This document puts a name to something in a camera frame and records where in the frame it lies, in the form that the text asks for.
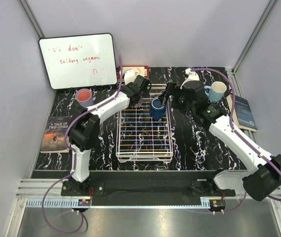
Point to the red book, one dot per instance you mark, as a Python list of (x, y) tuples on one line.
[(138, 70)]

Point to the white wire dish rack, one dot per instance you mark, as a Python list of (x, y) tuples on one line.
[(140, 137)]

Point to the lavender tumbler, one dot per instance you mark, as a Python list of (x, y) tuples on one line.
[(86, 103)]

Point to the white dry-erase board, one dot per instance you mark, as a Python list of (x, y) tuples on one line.
[(79, 61)]

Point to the blue book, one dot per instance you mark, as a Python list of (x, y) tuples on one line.
[(242, 115)]

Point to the A Tale of Two Cities book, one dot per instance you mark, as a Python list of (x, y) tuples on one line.
[(53, 140)]

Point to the light blue faceted mug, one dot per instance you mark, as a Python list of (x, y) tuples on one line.
[(215, 91)]

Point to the mauve mug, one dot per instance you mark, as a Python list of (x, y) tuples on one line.
[(138, 104)]

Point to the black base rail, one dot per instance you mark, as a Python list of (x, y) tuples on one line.
[(145, 188)]

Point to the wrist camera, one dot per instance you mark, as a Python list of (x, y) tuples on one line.
[(192, 76), (129, 76)]

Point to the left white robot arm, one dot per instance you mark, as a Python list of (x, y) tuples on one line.
[(85, 128)]

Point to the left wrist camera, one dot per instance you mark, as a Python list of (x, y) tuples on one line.
[(129, 76)]

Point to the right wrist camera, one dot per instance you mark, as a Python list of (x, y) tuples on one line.
[(192, 76)]

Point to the coral pink tumbler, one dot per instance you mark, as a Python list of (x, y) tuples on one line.
[(83, 95)]

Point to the dark blue mug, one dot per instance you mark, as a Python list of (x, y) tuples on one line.
[(157, 110)]

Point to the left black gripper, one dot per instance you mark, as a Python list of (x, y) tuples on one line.
[(127, 86)]

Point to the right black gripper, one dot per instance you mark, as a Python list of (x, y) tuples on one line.
[(170, 90)]

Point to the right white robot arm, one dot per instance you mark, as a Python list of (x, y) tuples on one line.
[(263, 170)]

